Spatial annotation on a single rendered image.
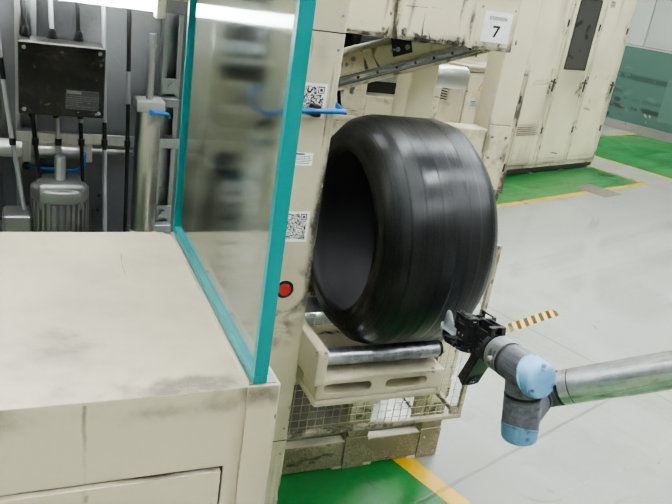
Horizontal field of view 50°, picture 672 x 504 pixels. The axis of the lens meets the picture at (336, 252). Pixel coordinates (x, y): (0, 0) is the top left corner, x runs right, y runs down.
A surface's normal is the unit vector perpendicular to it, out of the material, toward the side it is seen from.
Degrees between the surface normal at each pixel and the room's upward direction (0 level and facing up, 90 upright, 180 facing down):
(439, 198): 55
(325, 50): 90
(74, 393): 0
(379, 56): 90
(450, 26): 90
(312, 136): 90
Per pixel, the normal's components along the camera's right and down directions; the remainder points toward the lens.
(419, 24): 0.38, 0.38
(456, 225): 0.40, 0.01
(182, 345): 0.15, -0.92
